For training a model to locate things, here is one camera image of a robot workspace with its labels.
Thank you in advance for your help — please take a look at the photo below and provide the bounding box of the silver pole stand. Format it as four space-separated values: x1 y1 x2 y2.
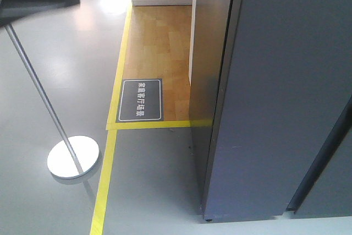
4 24 100 179

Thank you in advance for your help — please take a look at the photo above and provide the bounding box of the refrigerator door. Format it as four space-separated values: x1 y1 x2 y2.
203 0 351 221

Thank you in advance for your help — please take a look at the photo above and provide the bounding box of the open refrigerator body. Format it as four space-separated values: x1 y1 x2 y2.
189 0 351 222

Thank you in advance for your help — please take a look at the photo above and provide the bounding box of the yellow floor tape line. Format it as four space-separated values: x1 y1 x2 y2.
90 6 210 234

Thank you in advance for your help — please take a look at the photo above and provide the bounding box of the dark floor sign chinese text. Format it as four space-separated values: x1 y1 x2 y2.
117 79 163 122

